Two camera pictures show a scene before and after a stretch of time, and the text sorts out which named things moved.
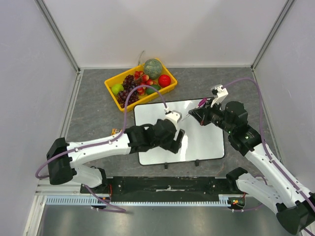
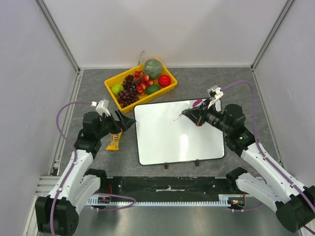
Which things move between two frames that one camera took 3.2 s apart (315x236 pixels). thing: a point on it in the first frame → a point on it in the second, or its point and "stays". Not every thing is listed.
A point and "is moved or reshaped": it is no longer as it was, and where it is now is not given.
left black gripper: x=176 y=144 → x=124 y=122
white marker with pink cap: x=202 y=103 is moved or reshaped
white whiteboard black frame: x=200 y=142 stays
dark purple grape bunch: x=128 y=83 stays
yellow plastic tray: x=138 y=88 stays
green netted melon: x=153 y=68 stays
